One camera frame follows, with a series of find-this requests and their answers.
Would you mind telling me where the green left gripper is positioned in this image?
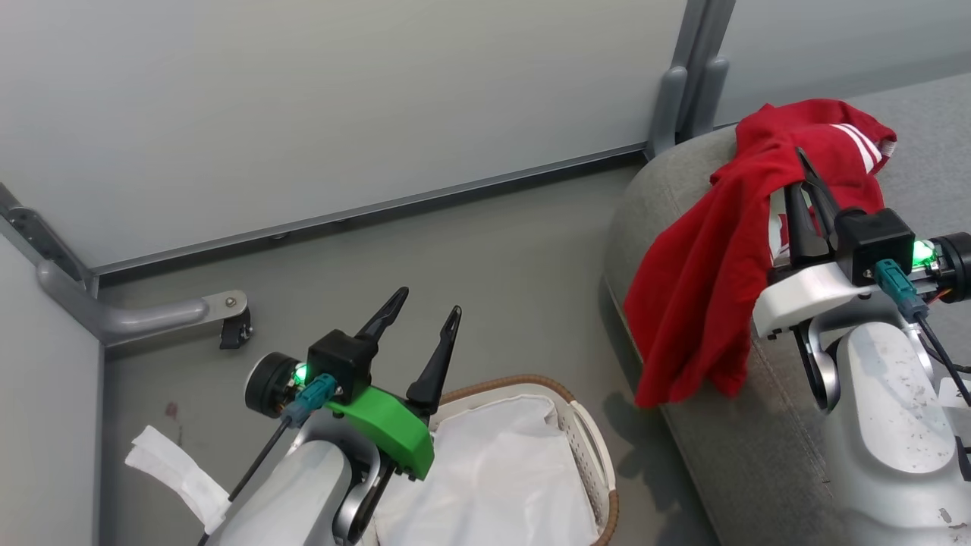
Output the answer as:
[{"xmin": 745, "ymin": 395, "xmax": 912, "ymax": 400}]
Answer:
[{"xmin": 326, "ymin": 286, "xmax": 463, "ymax": 482}]

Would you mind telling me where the white wicker-rimmed laundry basket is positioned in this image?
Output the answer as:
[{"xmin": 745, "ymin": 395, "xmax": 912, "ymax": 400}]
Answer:
[{"xmin": 363, "ymin": 373, "xmax": 620, "ymax": 546}]

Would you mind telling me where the teal cable connector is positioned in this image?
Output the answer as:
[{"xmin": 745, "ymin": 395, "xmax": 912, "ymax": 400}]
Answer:
[
  {"xmin": 281, "ymin": 373, "xmax": 339, "ymax": 428},
  {"xmin": 875, "ymin": 259, "xmax": 929, "ymax": 324}
]

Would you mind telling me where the red sports jersey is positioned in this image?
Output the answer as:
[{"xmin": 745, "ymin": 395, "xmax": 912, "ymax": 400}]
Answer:
[{"xmin": 623, "ymin": 98, "xmax": 898, "ymax": 410}]

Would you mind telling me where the grey corner partition post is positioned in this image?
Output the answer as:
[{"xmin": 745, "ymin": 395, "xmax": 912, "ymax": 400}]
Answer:
[{"xmin": 0, "ymin": 180, "xmax": 100, "ymax": 298}]

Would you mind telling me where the teal right cable connector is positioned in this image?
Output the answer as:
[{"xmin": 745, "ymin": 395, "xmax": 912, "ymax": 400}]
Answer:
[{"xmin": 875, "ymin": 259, "xmax": 929, "ymax": 324}]

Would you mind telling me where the grey double partition post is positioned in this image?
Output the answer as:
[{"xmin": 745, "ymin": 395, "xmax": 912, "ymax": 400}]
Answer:
[{"xmin": 644, "ymin": 0, "xmax": 737, "ymax": 161}]

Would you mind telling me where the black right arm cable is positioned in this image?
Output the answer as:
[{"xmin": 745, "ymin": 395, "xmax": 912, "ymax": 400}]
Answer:
[{"xmin": 913, "ymin": 317, "xmax": 971, "ymax": 406}]

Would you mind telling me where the white tape strip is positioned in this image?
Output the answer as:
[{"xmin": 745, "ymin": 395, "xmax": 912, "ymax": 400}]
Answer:
[{"xmin": 124, "ymin": 424, "xmax": 231, "ymax": 536}]

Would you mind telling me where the grey partition foot bar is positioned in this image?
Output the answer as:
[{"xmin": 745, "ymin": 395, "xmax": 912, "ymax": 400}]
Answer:
[{"xmin": 36, "ymin": 259, "xmax": 250, "ymax": 347}]

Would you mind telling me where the black caster wheel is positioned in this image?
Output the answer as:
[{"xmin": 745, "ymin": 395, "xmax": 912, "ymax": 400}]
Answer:
[{"xmin": 219, "ymin": 309, "xmax": 254, "ymax": 351}]

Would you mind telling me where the teal left cable connector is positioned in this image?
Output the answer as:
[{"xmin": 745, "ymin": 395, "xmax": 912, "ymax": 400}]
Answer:
[{"xmin": 281, "ymin": 373, "xmax": 339, "ymax": 428}]

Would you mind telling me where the grey partition base rail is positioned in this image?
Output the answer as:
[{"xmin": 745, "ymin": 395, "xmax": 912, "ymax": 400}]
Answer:
[{"xmin": 90, "ymin": 143, "xmax": 651, "ymax": 278}]

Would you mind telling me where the grey fabric sofa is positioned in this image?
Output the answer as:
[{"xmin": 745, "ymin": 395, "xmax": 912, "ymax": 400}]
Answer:
[{"xmin": 602, "ymin": 71, "xmax": 971, "ymax": 546}]

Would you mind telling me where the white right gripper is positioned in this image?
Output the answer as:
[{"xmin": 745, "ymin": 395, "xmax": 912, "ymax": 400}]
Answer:
[{"xmin": 753, "ymin": 148, "xmax": 881, "ymax": 339}]

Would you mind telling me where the white basket liner cloth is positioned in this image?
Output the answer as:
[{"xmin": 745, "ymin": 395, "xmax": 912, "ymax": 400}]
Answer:
[{"xmin": 375, "ymin": 394, "xmax": 602, "ymax": 546}]

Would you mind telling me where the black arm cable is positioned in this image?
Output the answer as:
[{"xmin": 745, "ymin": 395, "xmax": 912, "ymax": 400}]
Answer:
[
  {"xmin": 913, "ymin": 317, "xmax": 971, "ymax": 406},
  {"xmin": 197, "ymin": 416, "xmax": 294, "ymax": 546}
]

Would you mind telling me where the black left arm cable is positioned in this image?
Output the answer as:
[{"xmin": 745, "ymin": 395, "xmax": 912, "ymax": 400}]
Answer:
[{"xmin": 197, "ymin": 416, "xmax": 294, "ymax": 546}]

